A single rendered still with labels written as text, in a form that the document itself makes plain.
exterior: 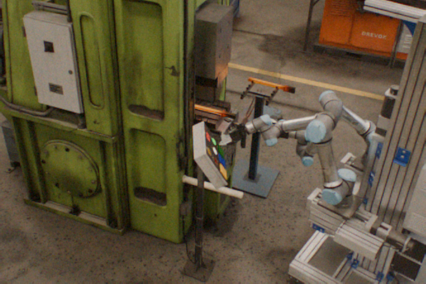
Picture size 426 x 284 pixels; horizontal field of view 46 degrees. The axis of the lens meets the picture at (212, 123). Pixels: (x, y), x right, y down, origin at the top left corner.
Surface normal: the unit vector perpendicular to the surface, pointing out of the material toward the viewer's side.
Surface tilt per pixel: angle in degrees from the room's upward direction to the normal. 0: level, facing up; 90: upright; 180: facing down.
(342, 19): 90
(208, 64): 90
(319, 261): 0
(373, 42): 90
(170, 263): 0
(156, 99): 89
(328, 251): 0
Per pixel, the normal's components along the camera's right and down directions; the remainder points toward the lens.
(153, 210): -0.37, 0.51
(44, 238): 0.04, -0.83
